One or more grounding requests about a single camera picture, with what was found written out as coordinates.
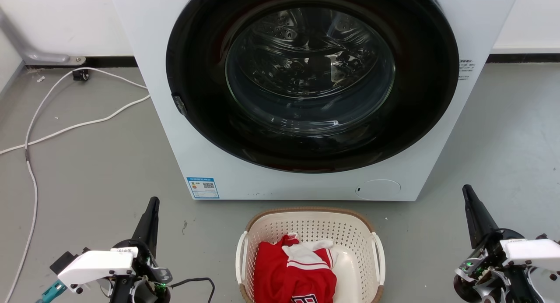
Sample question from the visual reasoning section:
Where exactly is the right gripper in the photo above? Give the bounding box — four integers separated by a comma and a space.
453, 184, 543, 303

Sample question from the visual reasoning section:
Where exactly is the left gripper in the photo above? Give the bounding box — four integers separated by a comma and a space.
110, 197, 173, 303

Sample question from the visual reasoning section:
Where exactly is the cream perforated laundry basket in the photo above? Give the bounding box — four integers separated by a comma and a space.
235, 207, 386, 303

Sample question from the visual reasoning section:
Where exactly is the blue energy label sticker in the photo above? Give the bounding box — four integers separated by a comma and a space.
187, 176, 220, 199

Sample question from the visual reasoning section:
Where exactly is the round white filter cover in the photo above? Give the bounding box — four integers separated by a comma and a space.
355, 179, 402, 201

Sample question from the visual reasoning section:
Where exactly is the round black washer door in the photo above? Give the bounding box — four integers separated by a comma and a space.
165, 0, 460, 174

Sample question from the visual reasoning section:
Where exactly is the red and white jersey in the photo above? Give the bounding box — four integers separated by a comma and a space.
253, 234, 338, 303

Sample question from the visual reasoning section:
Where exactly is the white front-load washing machine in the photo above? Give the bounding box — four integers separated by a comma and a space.
108, 0, 522, 202

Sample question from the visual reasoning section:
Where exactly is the grey drain pipe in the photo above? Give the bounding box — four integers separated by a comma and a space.
0, 7, 87, 66

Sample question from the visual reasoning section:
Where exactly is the teal cable connector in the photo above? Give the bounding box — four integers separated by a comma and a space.
37, 280, 68, 303

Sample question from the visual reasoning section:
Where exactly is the thick white floor cable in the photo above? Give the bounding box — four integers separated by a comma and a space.
0, 94, 151, 156

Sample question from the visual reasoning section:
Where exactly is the long white looping cable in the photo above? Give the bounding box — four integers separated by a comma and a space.
3, 67, 149, 303

